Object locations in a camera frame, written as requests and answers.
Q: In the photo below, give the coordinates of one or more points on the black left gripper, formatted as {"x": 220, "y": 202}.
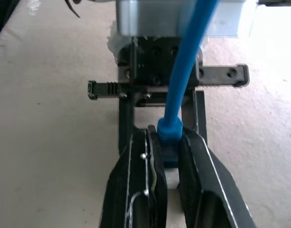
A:
{"x": 150, "y": 64}

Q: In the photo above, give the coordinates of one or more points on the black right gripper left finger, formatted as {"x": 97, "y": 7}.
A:
{"x": 136, "y": 185}

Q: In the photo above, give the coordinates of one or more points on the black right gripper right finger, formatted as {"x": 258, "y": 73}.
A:
{"x": 207, "y": 190}

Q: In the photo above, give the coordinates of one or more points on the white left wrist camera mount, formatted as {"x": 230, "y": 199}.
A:
{"x": 150, "y": 16}

